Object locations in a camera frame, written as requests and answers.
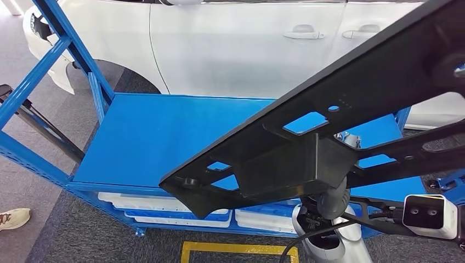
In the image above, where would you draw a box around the grey stand pole chrome base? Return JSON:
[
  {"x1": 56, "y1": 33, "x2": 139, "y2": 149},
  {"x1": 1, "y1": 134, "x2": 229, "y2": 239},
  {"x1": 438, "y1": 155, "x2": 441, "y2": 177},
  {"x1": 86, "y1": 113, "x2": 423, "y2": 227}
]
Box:
[{"x1": 0, "y1": 84, "x2": 86, "y2": 165}]

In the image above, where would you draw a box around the black camera cable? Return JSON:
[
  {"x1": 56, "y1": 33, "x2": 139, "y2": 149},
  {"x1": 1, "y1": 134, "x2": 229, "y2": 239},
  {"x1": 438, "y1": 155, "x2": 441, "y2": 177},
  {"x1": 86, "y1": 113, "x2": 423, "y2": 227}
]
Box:
[{"x1": 279, "y1": 219, "x2": 361, "y2": 263}]

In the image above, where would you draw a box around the black plastic panel part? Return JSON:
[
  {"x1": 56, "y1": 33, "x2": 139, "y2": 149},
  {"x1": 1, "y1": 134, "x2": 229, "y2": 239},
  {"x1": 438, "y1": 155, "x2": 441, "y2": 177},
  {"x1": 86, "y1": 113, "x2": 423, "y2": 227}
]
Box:
[{"x1": 159, "y1": 0, "x2": 465, "y2": 220}]

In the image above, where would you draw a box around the person's foot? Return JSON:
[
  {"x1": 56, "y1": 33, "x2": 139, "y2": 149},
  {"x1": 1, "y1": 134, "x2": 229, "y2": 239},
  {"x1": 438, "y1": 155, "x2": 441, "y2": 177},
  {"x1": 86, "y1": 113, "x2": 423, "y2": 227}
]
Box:
[{"x1": 0, "y1": 208, "x2": 32, "y2": 232}]

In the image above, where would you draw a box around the white car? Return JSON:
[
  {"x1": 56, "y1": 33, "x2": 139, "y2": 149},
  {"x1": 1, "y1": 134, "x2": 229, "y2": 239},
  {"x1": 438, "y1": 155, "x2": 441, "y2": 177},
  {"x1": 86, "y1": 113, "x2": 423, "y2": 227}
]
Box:
[{"x1": 22, "y1": 0, "x2": 465, "y2": 130}]

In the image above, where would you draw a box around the yellow floor tape square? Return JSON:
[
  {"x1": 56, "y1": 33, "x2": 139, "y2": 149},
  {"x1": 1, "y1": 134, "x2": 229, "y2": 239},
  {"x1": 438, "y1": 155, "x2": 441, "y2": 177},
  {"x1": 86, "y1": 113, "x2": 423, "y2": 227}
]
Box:
[{"x1": 180, "y1": 241, "x2": 300, "y2": 263}]

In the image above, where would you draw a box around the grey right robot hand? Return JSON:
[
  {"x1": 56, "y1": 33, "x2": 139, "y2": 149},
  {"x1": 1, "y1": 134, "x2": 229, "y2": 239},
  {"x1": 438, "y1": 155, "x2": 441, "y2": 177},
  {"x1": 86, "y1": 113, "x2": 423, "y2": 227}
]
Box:
[{"x1": 316, "y1": 132, "x2": 362, "y2": 220}]

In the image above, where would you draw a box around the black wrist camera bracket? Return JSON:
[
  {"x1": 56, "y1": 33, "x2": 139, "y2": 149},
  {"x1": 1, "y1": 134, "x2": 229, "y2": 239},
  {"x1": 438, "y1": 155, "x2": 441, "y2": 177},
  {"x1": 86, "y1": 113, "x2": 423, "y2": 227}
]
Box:
[{"x1": 341, "y1": 197, "x2": 465, "y2": 252}]

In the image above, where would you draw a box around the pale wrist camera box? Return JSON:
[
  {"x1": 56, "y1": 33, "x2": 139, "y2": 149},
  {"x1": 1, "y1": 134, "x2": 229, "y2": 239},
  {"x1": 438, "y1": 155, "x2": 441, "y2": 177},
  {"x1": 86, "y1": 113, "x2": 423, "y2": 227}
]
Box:
[{"x1": 402, "y1": 194, "x2": 458, "y2": 241}]

